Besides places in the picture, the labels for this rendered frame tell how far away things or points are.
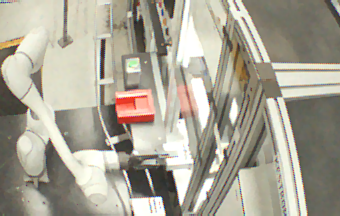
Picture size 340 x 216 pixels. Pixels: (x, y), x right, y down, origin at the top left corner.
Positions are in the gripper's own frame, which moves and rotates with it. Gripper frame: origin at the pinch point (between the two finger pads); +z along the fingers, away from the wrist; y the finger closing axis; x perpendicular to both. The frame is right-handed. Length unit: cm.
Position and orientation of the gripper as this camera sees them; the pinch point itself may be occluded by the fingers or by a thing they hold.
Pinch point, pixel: (169, 157)
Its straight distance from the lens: 195.1
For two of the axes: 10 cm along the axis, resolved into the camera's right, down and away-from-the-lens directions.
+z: 9.8, -1.1, 1.4
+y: 0.5, -5.7, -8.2
